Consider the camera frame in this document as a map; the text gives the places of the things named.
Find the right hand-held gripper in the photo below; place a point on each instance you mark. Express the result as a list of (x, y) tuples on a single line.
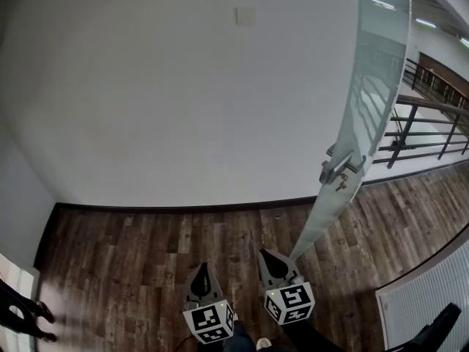
[(293, 299)]

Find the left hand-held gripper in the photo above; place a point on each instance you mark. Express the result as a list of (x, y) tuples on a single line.
[(207, 321)]

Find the frosted glass door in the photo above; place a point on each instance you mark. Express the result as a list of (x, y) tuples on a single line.
[(381, 50)]

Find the person's right forearm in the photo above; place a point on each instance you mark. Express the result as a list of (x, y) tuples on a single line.
[(308, 337)]

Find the person's left leg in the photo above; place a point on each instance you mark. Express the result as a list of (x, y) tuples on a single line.
[(240, 337)]

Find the person's white right shoe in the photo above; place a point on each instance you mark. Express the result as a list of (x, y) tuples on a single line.
[(264, 343)]

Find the glass partition with blinds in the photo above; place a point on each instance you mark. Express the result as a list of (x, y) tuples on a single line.
[(428, 299)]

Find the white panel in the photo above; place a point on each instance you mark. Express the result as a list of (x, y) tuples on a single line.
[(18, 273)]

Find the black railing with wooden handrail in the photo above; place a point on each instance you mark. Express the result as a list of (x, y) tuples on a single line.
[(432, 105)]

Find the black metal railing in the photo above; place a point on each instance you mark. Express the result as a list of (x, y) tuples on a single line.
[(415, 75)]

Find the linear ceiling light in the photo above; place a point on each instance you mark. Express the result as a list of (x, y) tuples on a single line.
[(465, 42), (425, 22)]

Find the white wall switch plate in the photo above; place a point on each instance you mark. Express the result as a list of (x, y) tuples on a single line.
[(245, 16)]

